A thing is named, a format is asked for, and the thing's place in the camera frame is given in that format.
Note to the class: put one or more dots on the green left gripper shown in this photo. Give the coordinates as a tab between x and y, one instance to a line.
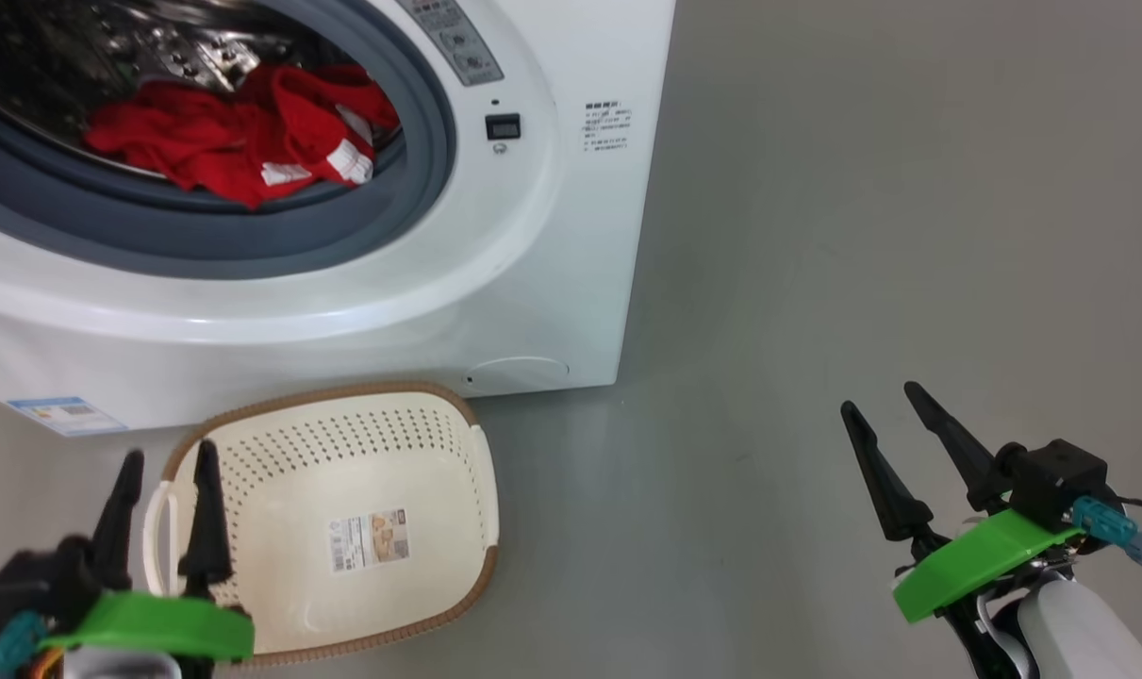
156	627

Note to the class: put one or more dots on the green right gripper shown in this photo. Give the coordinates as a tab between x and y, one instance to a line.
976	561

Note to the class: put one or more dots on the red garment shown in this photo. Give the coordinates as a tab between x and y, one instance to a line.
203	141

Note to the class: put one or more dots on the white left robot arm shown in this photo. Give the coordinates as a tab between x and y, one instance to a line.
123	665

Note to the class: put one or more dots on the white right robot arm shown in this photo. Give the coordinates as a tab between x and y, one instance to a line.
1080	632

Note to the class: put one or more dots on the cream perforated laundry basket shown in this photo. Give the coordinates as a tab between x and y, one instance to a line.
344	462

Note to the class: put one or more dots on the printed label sticker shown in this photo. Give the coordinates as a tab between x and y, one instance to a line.
371	540

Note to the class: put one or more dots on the white front-load washing machine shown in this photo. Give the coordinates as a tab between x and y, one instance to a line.
533	283

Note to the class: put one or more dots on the stainless steel washer drum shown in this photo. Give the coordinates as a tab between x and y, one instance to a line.
61	66

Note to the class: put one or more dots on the black door lock latch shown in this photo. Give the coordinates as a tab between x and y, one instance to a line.
503	126

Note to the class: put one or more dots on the blue energy label sticker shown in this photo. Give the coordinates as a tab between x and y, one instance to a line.
66	415

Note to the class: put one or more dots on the round drain filter cover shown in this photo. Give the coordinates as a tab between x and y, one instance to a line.
519	372

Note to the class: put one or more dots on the printed warning text label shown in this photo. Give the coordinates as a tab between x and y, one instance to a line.
608	126

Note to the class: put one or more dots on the grey instruction sticker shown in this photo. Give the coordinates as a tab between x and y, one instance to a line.
457	42

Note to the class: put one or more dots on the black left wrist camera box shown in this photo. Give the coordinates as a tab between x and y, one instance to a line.
38	580

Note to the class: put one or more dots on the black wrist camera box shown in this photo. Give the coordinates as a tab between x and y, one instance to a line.
1056	476
38	580

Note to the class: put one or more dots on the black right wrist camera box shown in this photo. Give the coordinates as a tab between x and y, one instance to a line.
1056	476

